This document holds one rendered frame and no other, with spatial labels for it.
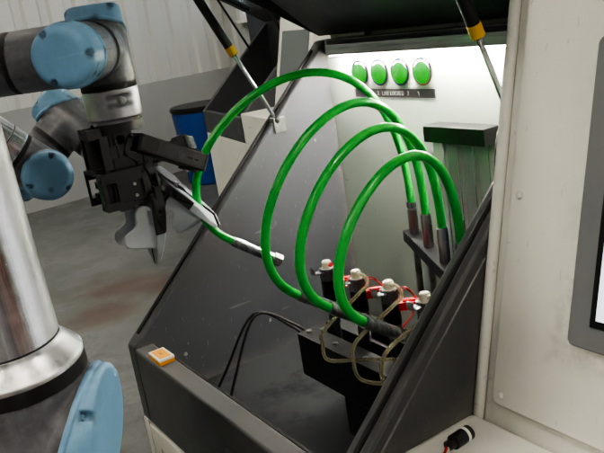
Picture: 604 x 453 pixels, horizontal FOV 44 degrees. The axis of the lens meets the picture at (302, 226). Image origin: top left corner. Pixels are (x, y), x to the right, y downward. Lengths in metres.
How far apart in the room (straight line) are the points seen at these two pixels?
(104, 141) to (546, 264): 0.59
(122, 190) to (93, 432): 0.47
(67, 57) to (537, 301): 0.62
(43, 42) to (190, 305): 0.74
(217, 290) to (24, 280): 0.94
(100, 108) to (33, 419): 0.51
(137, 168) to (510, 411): 0.58
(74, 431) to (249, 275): 0.96
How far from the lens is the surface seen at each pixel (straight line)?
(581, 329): 0.91
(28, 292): 0.62
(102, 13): 1.03
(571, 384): 0.93
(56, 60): 0.92
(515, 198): 0.95
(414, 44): 1.35
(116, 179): 1.04
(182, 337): 1.52
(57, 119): 1.32
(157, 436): 1.54
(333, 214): 1.65
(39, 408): 0.64
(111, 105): 1.03
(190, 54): 8.56
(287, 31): 4.44
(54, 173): 1.17
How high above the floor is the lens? 1.52
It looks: 16 degrees down
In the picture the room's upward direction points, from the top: 9 degrees counter-clockwise
